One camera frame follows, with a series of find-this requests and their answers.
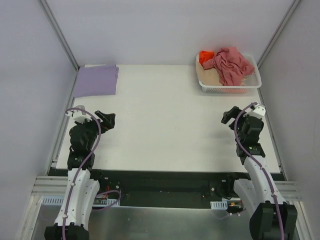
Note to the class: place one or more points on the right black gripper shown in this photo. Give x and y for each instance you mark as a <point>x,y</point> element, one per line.
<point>234,120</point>

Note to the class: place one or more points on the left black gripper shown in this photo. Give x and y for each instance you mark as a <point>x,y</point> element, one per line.
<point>99,123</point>

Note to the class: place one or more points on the pink t shirt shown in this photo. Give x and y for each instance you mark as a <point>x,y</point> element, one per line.
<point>225,54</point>

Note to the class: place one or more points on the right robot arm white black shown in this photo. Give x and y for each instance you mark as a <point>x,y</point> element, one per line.
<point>271,217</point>

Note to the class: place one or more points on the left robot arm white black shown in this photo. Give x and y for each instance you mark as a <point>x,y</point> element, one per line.
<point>72,221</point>

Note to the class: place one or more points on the folded purple t shirt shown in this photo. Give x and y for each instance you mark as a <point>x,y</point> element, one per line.
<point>96,81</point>

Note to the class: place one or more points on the white plastic basket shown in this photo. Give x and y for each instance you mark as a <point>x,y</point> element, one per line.
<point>251,83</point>

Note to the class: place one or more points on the beige t shirt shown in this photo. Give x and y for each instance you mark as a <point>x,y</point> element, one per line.
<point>226,74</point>

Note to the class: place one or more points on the orange t shirt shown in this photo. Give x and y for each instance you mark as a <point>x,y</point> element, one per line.
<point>205,56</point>

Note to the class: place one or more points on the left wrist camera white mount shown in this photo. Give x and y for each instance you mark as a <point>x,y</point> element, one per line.
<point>78,116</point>

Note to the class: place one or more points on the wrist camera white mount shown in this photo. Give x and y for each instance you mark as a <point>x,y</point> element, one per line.
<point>257,110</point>
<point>78,116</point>

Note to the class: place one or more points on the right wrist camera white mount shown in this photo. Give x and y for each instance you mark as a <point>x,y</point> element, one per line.
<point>257,110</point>

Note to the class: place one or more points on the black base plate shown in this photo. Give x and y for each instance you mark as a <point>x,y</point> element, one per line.
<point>163,199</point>

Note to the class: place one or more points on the right white cable duct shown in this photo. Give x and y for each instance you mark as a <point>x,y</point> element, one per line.
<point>225,204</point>

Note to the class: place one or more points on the aluminium front rail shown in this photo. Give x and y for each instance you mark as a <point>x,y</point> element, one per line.
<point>216,184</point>

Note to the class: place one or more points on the left aluminium frame post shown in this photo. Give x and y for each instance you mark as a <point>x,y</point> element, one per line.
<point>58,33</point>

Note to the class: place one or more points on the aluminium frame post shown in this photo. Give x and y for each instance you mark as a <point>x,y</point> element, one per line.
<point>58,33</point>
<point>283,23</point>

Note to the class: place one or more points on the right aluminium frame post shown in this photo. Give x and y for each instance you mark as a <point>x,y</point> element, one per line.
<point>283,23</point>

